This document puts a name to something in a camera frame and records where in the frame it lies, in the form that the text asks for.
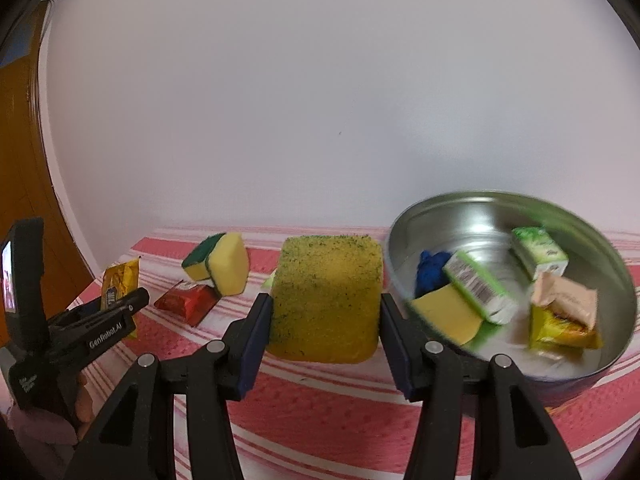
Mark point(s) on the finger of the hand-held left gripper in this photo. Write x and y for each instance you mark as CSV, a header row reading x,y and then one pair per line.
x,y
100,317

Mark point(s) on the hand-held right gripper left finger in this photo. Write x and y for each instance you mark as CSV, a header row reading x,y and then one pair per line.
x,y
252,340

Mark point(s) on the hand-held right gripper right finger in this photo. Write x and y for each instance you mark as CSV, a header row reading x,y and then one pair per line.
x,y
400,350

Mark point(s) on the yellow snack sachet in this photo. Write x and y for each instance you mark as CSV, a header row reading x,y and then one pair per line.
x,y
117,280

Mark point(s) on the plain yellow sponge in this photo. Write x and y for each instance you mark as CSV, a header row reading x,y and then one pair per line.
x,y
440,312

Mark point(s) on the light green white packet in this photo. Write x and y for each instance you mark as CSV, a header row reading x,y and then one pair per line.
x,y
270,282

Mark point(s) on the red snack packet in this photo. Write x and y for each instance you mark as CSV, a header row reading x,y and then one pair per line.
x,y
187,305

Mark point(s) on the green speckled yellow sponge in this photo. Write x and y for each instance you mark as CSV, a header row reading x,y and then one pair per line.
x,y
325,300

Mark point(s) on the blue cloth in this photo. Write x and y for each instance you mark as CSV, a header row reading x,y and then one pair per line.
x,y
432,272

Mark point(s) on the green white carton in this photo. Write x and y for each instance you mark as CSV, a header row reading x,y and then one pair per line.
x,y
540,252
475,285

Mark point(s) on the round metal cookie tin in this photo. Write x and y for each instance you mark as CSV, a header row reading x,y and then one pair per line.
x,y
475,225

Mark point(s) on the yellow cracker packet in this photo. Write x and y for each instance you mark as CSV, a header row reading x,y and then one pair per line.
x,y
555,335

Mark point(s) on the beige paper packet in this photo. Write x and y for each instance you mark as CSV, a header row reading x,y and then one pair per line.
x,y
565,300

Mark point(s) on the person's left forearm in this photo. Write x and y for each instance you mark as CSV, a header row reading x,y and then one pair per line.
x,y
40,435

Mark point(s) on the person's left hand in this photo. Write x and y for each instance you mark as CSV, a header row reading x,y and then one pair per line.
x,y
82,405

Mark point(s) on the red striped tablecloth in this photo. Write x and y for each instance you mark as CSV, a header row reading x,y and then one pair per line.
x,y
325,410

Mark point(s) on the wooden door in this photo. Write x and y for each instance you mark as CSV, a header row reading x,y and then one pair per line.
x,y
30,185

